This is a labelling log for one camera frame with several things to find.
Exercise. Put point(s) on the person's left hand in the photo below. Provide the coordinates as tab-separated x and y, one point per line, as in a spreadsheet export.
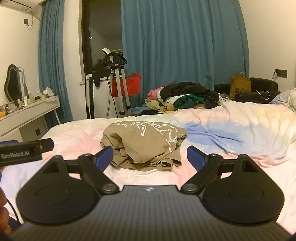
4	217

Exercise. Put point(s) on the green garment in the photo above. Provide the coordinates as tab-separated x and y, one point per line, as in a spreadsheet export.
185	102

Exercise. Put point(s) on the pastel pillow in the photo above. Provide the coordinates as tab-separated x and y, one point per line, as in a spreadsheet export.
286	97

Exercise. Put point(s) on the red cloth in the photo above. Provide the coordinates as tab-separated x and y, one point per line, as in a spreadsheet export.
133	84

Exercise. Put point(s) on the beige garment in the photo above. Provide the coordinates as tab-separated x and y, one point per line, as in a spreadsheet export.
168	107

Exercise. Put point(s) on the tan printed t-shirt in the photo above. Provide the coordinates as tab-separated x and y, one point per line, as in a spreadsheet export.
143	141

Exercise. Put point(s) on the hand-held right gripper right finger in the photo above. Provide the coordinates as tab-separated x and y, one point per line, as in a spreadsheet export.
195	158

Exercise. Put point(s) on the dark grey garment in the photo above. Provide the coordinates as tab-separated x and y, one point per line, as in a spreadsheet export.
211	99

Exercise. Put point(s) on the small black wall socket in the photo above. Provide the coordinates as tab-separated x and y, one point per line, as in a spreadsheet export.
26	21

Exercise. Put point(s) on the white garment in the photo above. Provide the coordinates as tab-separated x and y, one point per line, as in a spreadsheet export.
171	99

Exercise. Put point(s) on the black and white patterned cloth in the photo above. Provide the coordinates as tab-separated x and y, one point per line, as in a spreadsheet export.
223	98

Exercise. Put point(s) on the pale yellow garment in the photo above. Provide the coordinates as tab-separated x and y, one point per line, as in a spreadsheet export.
153	105

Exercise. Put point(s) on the pastel tie-dye duvet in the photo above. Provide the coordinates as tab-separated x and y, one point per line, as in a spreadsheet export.
231	129

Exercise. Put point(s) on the tissue box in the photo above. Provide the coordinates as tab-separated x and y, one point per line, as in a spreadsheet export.
48	92

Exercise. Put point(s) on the garment steamer stand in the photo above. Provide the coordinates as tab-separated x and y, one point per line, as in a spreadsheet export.
113	60

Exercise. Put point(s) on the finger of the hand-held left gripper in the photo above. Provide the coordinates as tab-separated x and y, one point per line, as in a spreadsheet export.
47	144

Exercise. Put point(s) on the wide blue curtain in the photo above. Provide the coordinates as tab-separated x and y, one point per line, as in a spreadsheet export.
180	46

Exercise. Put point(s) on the pink garment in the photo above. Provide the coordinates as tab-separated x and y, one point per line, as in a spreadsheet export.
153	93

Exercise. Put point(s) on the black leather sofa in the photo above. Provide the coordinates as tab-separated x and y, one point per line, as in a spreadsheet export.
261	84

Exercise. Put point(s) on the row of cosmetic bottles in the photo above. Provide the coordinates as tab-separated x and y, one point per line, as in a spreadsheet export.
25	100

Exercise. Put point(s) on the yellow paper bag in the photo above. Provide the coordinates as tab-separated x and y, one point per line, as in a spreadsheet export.
240	87

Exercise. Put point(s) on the black wavy framed mirror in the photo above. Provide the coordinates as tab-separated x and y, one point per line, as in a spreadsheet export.
12	83

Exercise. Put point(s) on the white dressing table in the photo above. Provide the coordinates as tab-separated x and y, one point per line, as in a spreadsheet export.
25	111

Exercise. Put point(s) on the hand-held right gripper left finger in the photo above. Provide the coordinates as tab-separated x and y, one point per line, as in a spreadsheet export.
105	158

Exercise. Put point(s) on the black jacket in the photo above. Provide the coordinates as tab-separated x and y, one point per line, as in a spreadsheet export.
185	89

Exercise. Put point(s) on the narrow blue curtain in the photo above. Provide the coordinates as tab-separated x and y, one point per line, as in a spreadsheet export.
53	69

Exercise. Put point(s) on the wide black wall outlet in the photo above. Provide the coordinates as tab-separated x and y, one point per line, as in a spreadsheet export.
281	73

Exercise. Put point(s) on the white air conditioner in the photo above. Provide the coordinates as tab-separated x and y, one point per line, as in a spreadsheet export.
13	4

